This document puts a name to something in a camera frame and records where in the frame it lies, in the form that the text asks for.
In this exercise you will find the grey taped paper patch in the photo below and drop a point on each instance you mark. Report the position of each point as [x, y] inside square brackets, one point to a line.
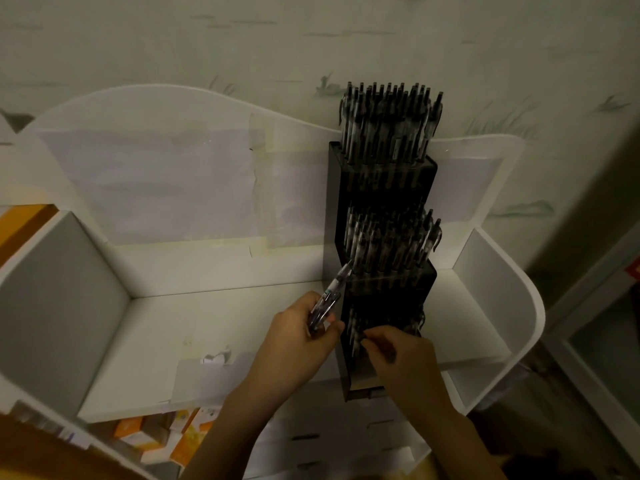
[200, 379]

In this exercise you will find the row of black pens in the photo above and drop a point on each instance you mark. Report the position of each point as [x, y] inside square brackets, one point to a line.
[390, 124]

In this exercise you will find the person's right hand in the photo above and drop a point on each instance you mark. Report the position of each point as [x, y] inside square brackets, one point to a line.
[415, 374]

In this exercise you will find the row of orange white boxes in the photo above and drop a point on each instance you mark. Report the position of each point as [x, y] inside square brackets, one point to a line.
[130, 429]

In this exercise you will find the person's left forearm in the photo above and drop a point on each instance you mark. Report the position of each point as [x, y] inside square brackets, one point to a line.
[220, 444]

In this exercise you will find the grey door frame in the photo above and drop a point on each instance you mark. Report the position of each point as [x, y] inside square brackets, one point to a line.
[580, 344]

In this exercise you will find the person's left hand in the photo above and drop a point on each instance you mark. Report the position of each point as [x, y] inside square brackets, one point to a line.
[290, 354]

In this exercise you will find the person's right forearm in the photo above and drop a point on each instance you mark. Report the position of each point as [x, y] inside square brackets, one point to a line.
[465, 449]

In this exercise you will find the black tiered pen holder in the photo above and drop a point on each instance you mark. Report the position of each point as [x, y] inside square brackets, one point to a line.
[332, 234]

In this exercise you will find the white curved-back shelf unit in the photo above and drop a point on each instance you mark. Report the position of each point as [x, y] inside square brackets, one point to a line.
[175, 334]

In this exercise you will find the bunch of black pens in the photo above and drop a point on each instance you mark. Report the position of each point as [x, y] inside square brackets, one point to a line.
[330, 297]

